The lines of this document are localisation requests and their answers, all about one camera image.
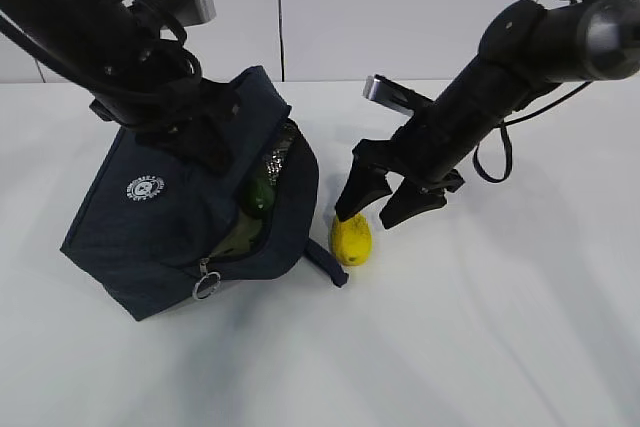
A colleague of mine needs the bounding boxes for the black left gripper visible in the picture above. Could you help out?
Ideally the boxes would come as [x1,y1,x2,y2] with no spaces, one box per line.
[90,61,242,176]

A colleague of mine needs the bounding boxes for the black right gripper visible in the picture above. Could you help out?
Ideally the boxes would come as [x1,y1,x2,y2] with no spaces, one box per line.
[335,111,503,229]

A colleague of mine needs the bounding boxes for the yellow lemon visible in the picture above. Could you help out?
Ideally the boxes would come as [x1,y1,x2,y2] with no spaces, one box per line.
[329,214,373,267]

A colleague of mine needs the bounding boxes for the green cucumber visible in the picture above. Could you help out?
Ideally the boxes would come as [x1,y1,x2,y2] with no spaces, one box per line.
[240,177,275,219]

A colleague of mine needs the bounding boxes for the glass container green lid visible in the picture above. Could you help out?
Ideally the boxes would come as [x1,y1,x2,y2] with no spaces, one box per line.
[210,211,263,258]

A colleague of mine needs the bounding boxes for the navy blue lunch bag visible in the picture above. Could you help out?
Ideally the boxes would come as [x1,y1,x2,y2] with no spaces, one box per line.
[60,66,348,320]

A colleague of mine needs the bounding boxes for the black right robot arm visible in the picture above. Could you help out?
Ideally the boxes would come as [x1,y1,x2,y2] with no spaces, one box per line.
[335,0,639,229]

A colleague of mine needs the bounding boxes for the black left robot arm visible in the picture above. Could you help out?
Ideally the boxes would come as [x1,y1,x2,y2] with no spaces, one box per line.
[1,0,240,175]

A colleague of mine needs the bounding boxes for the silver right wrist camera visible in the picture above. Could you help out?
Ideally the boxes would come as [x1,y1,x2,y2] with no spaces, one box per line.
[363,74,433,117]

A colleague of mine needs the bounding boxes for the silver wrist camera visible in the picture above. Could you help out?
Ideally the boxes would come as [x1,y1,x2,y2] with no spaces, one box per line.
[363,74,433,117]
[156,0,216,27]

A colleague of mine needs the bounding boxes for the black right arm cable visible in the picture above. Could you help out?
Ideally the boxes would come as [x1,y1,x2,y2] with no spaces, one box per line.
[472,81,599,183]

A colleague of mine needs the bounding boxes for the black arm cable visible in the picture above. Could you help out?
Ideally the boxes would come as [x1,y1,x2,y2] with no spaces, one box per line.
[0,0,204,98]
[472,81,599,183]

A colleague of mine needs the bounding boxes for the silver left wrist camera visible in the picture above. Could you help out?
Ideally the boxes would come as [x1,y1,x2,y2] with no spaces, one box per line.
[156,0,216,27]

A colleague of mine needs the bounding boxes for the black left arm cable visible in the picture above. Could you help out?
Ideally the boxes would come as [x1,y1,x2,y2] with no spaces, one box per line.
[0,0,204,98]

